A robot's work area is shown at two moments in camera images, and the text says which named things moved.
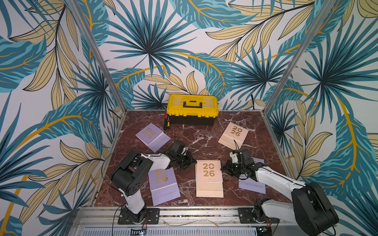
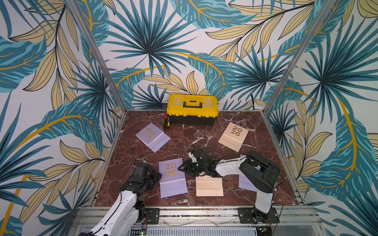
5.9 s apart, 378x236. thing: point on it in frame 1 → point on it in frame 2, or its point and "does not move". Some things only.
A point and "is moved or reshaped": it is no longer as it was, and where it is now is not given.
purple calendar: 163,185 is moved or reshaped
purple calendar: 249,183 does not move
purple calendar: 153,136 does not move
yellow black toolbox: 192,110 does not move
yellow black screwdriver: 168,121 does not move
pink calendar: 233,132 does not move
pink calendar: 209,178 does not move
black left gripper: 191,162 → 157,178
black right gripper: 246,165 → 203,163
